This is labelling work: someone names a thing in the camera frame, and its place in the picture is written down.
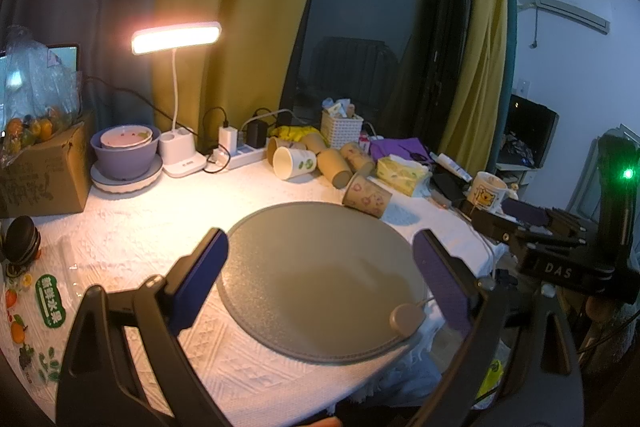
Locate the brown paper cup lying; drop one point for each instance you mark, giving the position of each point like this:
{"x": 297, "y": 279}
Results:
{"x": 334, "y": 167}

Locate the patterned paper cup front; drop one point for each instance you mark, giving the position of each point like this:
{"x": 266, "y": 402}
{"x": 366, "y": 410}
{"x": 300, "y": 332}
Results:
{"x": 366, "y": 196}

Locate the yellow curtain right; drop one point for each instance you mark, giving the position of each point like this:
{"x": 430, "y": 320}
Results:
{"x": 473, "y": 116}

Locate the white paper cup green logo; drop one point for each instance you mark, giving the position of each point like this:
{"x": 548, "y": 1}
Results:
{"x": 289, "y": 163}

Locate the white power strip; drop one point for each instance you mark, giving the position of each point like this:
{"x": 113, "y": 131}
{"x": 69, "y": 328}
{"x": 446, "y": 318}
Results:
{"x": 245, "y": 155}

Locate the plastic bag of fruit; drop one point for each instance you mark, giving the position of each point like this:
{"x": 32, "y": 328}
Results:
{"x": 41, "y": 95}

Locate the yellow cloth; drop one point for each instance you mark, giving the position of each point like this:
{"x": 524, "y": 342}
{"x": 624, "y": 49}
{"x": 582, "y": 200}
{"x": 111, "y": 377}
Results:
{"x": 293, "y": 133}

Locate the yellow curtain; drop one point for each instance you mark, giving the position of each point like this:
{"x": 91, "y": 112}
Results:
{"x": 473, "y": 116}
{"x": 244, "y": 70}

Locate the purple bowl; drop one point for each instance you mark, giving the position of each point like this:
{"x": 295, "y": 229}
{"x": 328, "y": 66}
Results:
{"x": 125, "y": 164}

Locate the patterned paper cup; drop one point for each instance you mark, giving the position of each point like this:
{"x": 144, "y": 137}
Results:
{"x": 366, "y": 196}
{"x": 358, "y": 161}

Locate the purple cloth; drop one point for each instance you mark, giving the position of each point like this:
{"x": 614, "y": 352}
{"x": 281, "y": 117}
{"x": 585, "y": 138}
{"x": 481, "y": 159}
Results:
{"x": 408, "y": 149}

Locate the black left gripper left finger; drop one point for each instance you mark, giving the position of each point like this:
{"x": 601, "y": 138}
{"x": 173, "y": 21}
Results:
{"x": 99, "y": 384}

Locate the pink inner bowl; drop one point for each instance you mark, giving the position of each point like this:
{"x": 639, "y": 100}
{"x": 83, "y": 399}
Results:
{"x": 124, "y": 137}

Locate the fruit print plastic bag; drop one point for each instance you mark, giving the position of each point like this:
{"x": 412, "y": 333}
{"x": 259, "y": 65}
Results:
{"x": 40, "y": 300}

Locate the white scalloped plate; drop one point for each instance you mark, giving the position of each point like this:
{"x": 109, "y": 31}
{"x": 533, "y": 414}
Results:
{"x": 112, "y": 186}

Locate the round grey placemat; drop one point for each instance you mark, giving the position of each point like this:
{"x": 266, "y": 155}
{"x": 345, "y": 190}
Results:
{"x": 319, "y": 282}

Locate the black power adapter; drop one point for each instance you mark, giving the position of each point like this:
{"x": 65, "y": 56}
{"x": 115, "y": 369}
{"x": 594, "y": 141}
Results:
{"x": 256, "y": 133}

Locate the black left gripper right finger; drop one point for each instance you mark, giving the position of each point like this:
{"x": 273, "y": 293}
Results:
{"x": 473, "y": 308}

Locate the brown cardboard box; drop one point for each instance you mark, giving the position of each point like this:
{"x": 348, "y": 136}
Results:
{"x": 51, "y": 178}

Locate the white woven basket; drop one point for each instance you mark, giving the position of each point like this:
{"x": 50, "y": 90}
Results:
{"x": 339, "y": 131}

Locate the brown paper cup behind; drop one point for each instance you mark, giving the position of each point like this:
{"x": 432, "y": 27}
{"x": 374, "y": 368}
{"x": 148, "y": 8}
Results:
{"x": 275, "y": 143}

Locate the white charger plug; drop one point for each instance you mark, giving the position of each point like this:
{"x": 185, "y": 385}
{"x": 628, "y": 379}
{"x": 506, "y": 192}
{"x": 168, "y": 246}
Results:
{"x": 228, "y": 139}

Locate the yellow tissue pack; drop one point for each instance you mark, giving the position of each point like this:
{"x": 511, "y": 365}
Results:
{"x": 407, "y": 177}

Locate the black round case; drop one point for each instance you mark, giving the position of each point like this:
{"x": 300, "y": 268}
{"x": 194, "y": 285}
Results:
{"x": 22, "y": 242}

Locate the white air conditioner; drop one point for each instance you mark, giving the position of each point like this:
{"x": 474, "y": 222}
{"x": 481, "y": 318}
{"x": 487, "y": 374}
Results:
{"x": 595, "y": 14}

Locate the patterned paper cup back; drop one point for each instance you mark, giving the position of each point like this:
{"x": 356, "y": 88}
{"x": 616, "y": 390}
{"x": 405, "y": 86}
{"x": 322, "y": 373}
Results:
{"x": 358, "y": 161}

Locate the white cartoon mug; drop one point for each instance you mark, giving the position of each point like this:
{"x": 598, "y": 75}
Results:
{"x": 487, "y": 191}

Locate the black television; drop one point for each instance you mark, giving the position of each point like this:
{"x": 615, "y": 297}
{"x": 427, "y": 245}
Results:
{"x": 529, "y": 131}

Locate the yellow curtain left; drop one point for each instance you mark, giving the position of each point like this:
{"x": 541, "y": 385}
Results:
{"x": 244, "y": 70}

